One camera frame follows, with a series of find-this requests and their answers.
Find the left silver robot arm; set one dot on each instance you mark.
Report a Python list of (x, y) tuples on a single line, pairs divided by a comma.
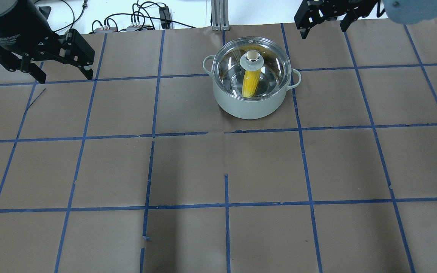
[(26, 38)]

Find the black power adapter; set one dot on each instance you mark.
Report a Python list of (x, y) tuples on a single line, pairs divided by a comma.
[(165, 17)]

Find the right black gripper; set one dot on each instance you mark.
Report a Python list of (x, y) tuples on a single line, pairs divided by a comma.
[(330, 10)]

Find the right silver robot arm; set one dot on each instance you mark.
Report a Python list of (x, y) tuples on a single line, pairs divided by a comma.
[(405, 11)]

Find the yellow corn cob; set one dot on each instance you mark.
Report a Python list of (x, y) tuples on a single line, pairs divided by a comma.
[(251, 62)]

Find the small orange connector board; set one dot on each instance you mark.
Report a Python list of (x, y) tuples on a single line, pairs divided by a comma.
[(101, 30)]

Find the pale green cooking pot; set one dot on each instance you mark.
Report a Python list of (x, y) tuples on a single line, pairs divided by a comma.
[(250, 109)]

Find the aluminium frame post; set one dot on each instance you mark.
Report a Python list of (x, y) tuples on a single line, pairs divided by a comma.
[(219, 15)]

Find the glass pot lid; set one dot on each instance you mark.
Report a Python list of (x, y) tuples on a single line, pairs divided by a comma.
[(228, 75)]

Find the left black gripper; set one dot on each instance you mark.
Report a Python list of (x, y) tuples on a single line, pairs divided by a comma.
[(18, 28)]

